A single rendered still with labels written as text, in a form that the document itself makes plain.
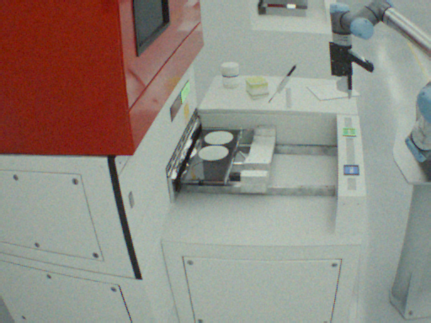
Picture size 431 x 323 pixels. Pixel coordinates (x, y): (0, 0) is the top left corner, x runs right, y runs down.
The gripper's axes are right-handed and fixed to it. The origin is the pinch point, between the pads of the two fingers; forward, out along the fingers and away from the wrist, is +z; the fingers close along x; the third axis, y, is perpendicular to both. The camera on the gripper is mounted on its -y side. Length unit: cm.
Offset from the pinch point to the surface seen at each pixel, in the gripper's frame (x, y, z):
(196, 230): 40, 48, 29
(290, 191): 19.0, 21.6, 27.0
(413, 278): -5, -42, 94
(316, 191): 19.0, 12.6, 26.9
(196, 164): 14, 53, 21
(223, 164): 14, 44, 21
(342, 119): -10.4, 3.2, 14.6
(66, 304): 66, 92, 48
